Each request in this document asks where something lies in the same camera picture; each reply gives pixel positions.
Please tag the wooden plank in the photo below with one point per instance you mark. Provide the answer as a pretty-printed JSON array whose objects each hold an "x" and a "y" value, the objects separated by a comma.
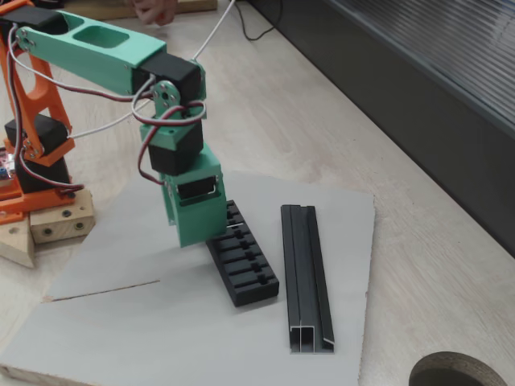
[{"x": 197, "y": 5}]

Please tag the person's hand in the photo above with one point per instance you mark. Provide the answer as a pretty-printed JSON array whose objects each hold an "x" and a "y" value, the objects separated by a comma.
[{"x": 155, "y": 12}]

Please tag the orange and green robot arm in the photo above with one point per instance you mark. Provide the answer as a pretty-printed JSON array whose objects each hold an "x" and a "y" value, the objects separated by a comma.
[{"x": 104, "y": 52}]

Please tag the grey board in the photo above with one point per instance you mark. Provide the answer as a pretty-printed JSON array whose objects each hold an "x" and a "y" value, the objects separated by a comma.
[{"x": 161, "y": 321}]

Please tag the wooden block with screws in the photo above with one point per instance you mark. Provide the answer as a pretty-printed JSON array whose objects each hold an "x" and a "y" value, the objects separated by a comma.
[{"x": 60, "y": 223}]

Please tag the red and blue circuit board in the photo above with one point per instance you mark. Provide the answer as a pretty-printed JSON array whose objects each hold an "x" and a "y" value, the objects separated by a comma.
[{"x": 5, "y": 165}]

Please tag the black slotted holder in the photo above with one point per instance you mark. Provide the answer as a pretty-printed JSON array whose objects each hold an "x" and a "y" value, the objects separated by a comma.
[{"x": 245, "y": 269}]

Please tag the wooden wedge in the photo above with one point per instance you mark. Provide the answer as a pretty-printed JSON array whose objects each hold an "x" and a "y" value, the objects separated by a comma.
[{"x": 16, "y": 243}]

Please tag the green gripper with servo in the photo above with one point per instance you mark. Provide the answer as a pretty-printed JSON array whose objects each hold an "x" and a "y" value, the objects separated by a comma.
[{"x": 199, "y": 219}]

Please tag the dark aluminium profile bar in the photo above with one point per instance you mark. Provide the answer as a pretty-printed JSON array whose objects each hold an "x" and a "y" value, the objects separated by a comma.
[{"x": 306, "y": 273}]

